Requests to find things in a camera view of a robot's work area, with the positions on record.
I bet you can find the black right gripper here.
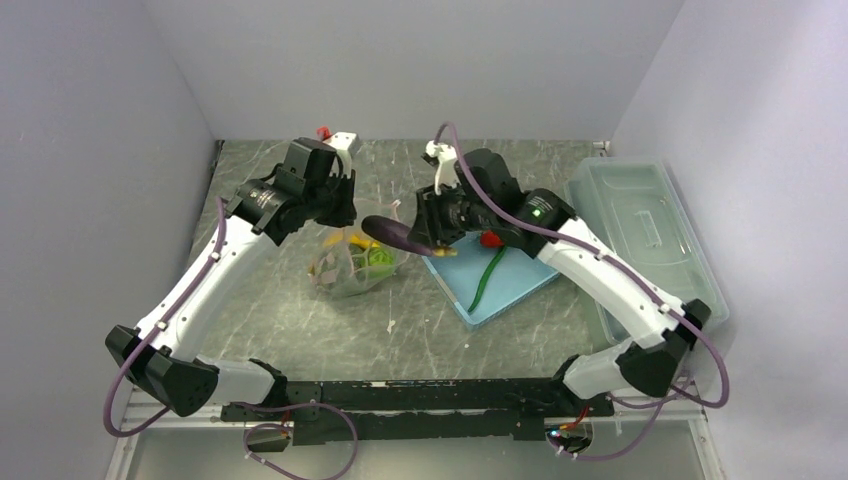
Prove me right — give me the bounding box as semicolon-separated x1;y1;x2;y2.
407;178;496;249

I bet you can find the purple eggplant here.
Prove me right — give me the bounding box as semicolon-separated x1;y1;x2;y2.
361;215;458;257

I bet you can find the yellow banana bunch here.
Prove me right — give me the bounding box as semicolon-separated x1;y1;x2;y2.
322;229;381;251

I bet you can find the green lime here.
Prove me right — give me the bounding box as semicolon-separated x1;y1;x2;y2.
361;247;396;278

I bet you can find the green netted melon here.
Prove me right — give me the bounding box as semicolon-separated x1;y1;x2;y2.
320;246;363;283

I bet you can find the clear zip top bag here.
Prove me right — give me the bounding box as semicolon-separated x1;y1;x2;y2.
308;198;409;297

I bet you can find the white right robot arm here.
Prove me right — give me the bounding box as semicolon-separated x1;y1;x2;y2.
405;141;711;415

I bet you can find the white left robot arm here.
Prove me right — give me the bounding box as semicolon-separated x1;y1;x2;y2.
105;132;361;420

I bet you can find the green chili pepper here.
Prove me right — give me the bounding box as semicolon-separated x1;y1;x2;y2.
467;246;508;314

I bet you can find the blue plastic basket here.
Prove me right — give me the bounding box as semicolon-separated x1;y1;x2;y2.
423;233;559;331

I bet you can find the clear plastic storage box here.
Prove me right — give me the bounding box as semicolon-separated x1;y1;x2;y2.
567;156;729;330

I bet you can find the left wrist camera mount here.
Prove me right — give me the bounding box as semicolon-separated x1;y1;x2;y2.
316;126;362;163

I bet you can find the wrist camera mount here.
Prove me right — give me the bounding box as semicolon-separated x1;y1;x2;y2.
423;140;460;196
316;126;362;163

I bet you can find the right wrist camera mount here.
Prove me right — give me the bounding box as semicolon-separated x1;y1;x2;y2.
423;140;460;196

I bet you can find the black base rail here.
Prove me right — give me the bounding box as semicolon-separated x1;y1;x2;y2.
220;374;616;446

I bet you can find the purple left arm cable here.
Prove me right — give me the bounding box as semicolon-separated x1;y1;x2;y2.
102;195;230;440

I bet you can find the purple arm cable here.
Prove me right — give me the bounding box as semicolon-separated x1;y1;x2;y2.
433;121;731;463
102;195;230;440

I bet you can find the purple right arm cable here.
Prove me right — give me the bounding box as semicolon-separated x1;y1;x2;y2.
433;121;731;463

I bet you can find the aluminium frame rail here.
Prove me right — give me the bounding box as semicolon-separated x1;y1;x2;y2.
104;377;723;480

